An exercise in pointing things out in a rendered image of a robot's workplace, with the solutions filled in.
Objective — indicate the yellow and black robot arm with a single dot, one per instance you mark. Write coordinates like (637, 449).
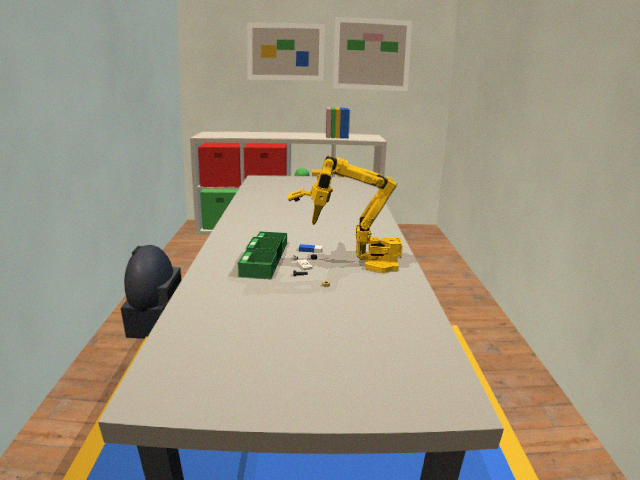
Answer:
(386, 248)

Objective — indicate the green rack of bins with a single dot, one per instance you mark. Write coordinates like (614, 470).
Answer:
(259, 255)

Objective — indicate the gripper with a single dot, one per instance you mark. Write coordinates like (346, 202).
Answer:
(320, 197)

